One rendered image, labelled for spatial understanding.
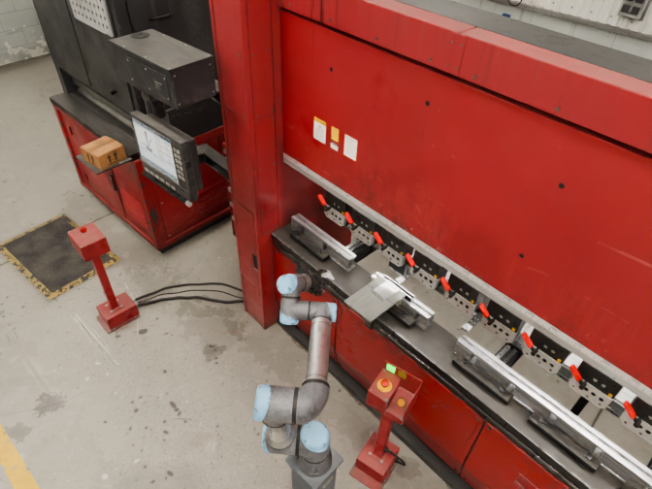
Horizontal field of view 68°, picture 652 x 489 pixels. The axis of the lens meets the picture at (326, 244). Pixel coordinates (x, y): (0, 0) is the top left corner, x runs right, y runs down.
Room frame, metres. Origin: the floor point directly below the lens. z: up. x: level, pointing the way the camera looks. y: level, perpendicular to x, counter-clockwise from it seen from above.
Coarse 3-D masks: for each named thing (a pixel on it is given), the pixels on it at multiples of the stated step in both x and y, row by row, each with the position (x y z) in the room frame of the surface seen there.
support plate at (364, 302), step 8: (376, 280) 1.76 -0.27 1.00; (384, 280) 1.77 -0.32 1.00; (368, 288) 1.71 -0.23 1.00; (352, 296) 1.65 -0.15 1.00; (360, 296) 1.65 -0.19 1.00; (368, 296) 1.65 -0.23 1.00; (392, 296) 1.66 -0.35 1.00; (400, 296) 1.66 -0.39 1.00; (352, 304) 1.60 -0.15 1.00; (360, 304) 1.60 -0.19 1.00; (368, 304) 1.60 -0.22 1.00; (376, 304) 1.60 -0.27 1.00; (384, 304) 1.61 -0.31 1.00; (392, 304) 1.61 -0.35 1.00; (360, 312) 1.54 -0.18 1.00; (368, 312) 1.54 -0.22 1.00; (376, 312) 1.55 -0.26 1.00; (368, 320) 1.50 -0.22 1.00
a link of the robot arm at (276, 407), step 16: (256, 400) 0.82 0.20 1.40; (272, 400) 0.82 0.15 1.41; (288, 400) 0.82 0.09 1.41; (256, 416) 0.78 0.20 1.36; (272, 416) 0.78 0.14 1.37; (288, 416) 0.78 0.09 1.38; (272, 432) 0.84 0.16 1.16; (288, 432) 0.87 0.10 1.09; (272, 448) 0.86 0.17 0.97; (288, 448) 0.87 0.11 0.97
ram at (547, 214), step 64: (320, 64) 2.12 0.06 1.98; (384, 64) 1.87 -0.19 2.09; (384, 128) 1.84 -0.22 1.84; (448, 128) 1.63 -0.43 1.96; (512, 128) 1.46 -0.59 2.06; (576, 128) 1.33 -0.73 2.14; (384, 192) 1.80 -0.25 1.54; (448, 192) 1.58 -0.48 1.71; (512, 192) 1.41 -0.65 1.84; (576, 192) 1.27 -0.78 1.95; (640, 192) 1.16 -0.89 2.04; (448, 256) 1.53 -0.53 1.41; (512, 256) 1.35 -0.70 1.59; (576, 256) 1.21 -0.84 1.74; (640, 256) 1.10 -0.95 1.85; (576, 320) 1.14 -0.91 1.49; (640, 320) 1.03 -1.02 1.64
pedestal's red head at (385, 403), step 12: (384, 372) 1.36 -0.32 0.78; (396, 372) 1.35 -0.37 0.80; (396, 384) 1.29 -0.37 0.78; (420, 384) 1.28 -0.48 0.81; (372, 396) 1.24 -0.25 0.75; (384, 396) 1.23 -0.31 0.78; (396, 396) 1.26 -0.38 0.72; (408, 396) 1.26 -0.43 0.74; (384, 408) 1.20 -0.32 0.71; (396, 408) 1.21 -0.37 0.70; (408, 408) 1.19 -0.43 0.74; (396, 420) 1.16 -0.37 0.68
